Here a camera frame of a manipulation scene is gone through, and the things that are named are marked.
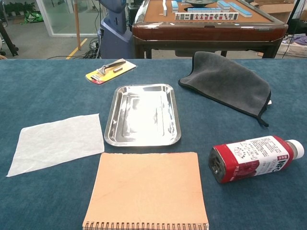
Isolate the brown mahjong table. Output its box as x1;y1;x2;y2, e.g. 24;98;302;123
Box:
131;0;289;59

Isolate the mahjong tile row with faces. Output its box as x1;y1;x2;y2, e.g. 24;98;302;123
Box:
175;12;239;21

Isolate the blue felt table cover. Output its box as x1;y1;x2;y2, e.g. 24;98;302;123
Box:
0;58;307;230

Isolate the wooden pole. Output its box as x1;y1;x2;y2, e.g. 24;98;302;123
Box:
73;0;82;50

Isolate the black floor cable bundle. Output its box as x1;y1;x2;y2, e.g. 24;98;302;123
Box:
83;38;101;59

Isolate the red juice bottle white cap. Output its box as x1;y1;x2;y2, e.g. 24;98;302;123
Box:
208;135;305;184

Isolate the stainless steel tray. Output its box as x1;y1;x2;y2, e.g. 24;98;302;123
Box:
104;83;182;147

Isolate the tan spiral notebook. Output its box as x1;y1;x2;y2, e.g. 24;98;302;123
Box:
82;152;210;230

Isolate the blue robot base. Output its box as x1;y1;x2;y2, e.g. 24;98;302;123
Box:
98;0;135;59

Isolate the white laundry basket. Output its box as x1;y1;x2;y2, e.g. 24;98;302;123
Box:
277;35;307;58

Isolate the razor in yellow blister pack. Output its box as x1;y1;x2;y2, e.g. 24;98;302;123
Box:
85;58;137;85

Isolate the grey microfiber cloth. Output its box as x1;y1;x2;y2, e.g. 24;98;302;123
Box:
177;51;272;127

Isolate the green bag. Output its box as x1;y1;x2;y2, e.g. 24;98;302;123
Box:
24;11;44;24

